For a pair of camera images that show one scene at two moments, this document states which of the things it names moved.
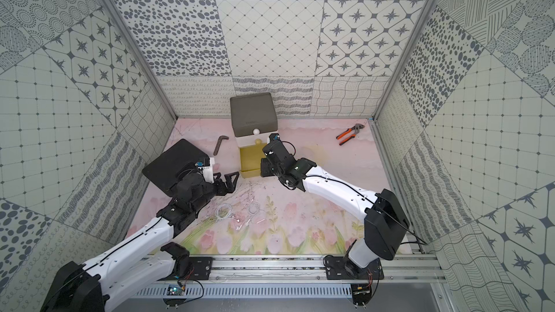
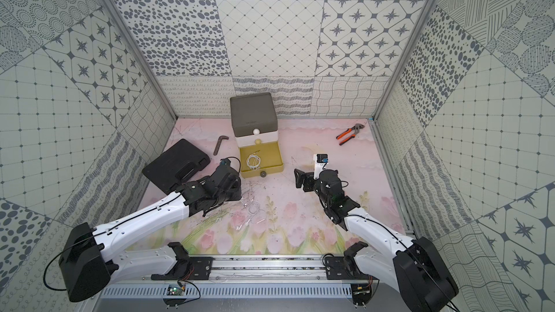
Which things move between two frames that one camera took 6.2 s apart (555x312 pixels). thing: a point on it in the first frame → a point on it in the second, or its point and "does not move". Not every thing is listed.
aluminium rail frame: (299, 277) does not move
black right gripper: (265, 170) → (300, 178)
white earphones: (258, 215) does not move
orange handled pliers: (354, 128) does not move
